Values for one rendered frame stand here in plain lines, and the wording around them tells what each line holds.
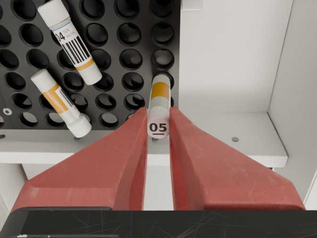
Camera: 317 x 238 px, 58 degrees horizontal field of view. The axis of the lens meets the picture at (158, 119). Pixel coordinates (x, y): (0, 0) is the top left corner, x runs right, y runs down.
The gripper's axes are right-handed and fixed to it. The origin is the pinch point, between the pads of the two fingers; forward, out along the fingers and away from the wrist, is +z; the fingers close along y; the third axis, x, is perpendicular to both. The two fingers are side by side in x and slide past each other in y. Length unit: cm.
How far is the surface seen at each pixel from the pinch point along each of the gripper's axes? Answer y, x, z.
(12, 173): 21.6, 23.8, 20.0
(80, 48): 4.1, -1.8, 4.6
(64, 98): 5.6, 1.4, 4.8
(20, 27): 7.5, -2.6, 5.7
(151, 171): 1.0, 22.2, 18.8
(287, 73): -9.5, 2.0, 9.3
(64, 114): 5.7, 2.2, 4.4
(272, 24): -8.4, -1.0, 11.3
